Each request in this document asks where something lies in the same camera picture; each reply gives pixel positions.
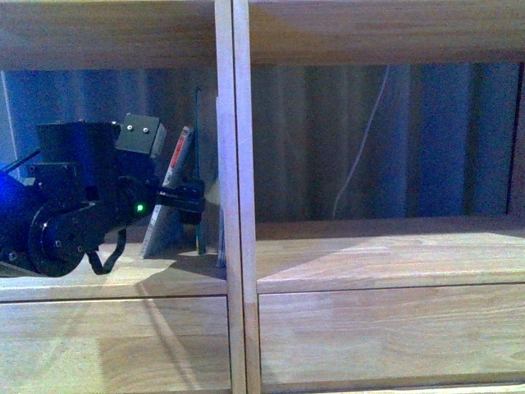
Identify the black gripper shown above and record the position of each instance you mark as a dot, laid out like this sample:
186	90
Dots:
120	187

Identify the upper right wooden drawer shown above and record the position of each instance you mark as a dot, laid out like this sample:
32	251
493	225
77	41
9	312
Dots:
392	338

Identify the white illustrated storybook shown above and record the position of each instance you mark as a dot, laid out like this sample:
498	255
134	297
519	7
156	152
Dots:
165	227

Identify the wooden bookshelf unit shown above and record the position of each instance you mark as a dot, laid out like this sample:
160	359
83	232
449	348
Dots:
125	36
376	254

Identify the blue curtain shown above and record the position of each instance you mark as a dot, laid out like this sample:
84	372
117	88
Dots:
345	142

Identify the wooden drawer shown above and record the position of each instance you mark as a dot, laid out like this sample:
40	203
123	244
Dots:
159	345
392	338

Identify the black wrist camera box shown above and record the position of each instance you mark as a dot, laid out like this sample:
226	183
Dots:
141	134

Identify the thick green cartoon book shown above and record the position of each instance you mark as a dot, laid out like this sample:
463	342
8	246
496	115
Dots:
202	176

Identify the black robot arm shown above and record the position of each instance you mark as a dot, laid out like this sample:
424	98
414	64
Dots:
53	197

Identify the thin green book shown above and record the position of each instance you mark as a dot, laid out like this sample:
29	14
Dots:
221	252

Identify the right wooden bookshelf unit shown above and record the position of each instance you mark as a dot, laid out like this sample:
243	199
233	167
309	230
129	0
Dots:
376	254

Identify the left wooden bookshelf unit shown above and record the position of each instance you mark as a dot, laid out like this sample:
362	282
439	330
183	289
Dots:
125	36

